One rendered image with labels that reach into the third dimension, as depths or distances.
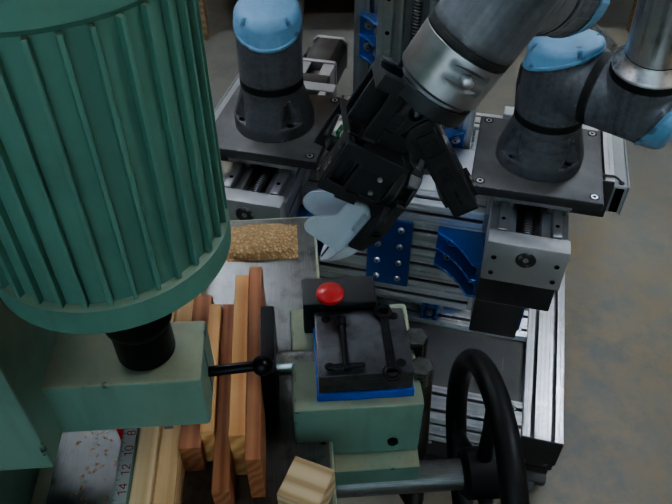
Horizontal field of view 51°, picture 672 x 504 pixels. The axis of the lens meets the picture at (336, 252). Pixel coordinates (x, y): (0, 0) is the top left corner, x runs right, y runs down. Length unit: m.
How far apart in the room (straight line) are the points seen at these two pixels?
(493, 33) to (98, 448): 0.67
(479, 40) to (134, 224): 0.28
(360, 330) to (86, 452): 0.39
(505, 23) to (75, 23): 0.30
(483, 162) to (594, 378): 0.94
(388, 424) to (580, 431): 1.22
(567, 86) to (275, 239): 0.52
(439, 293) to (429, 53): 0.96
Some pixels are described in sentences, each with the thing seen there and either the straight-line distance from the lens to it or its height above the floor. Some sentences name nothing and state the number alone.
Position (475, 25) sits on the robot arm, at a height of 1.33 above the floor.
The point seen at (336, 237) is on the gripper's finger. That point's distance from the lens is 0.66.
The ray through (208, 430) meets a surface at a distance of 0.73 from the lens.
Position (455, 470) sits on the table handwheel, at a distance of 0.85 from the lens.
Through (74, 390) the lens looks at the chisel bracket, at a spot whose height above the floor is 1.07.
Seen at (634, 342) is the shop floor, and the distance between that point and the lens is 2.18.
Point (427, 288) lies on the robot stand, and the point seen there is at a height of 0.51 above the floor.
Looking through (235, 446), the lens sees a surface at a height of 0.96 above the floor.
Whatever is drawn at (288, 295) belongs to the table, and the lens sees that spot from 0.91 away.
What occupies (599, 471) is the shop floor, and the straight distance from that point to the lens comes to 1.90.
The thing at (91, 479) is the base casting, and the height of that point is 0.80.
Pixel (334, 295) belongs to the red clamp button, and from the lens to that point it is 0.74.
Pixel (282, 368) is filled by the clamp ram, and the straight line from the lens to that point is 0.76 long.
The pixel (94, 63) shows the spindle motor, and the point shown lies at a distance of 0.38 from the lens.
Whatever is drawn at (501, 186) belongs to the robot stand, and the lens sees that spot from 1.23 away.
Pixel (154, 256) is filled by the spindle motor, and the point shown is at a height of 1.25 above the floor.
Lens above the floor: 1.57
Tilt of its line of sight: 44 degrees down
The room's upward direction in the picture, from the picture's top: straight up
